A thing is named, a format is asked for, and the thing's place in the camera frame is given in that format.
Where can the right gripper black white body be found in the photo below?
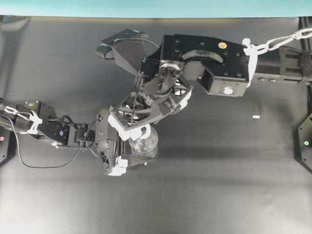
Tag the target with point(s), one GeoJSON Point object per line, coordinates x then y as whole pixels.
{"type": "Point", "coordinates": [141, 108]}

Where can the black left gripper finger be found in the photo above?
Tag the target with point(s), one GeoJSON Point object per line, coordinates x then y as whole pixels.
{"type": "Point", "coordinates": [121, 149]}
{"type": "Point", "coordinates": [136, 160]}

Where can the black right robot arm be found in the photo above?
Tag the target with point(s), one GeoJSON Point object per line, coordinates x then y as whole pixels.
{"type": "Point", "coordinates": [164, 79]}

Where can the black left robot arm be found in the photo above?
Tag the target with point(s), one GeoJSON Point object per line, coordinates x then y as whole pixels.
{"type": "Point", "coordinates": [39, 120]}

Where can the clear plastic bottle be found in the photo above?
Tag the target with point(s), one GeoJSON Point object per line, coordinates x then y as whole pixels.
{"type": "Point", "coordinates": [145, 149]}

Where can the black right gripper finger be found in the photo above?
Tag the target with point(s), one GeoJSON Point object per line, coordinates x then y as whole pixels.
{"type": "Point", "coordinates": [134, 133]}

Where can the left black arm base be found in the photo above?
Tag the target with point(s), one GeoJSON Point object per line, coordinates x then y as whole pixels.
{"type": "Point", "coordinates": [7, 146]}

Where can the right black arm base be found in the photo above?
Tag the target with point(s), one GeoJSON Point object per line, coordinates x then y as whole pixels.
{"type": "Point", "coordinates": [303, 143]}

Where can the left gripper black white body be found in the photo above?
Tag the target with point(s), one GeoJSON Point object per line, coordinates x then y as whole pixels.
{"type": "Point", "coordinates": [106, 139]}

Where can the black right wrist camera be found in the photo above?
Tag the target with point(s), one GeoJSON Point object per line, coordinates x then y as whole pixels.
{"type": "Point", "coordinates": [125, 48]}

